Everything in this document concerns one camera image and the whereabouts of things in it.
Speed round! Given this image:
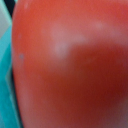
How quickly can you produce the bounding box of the red toy tomato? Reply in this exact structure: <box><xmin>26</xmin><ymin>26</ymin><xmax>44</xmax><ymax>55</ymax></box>
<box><xmin>12</xmin><ymin>0</ymin><xmax>128</xmax><ymax>128</ymax></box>

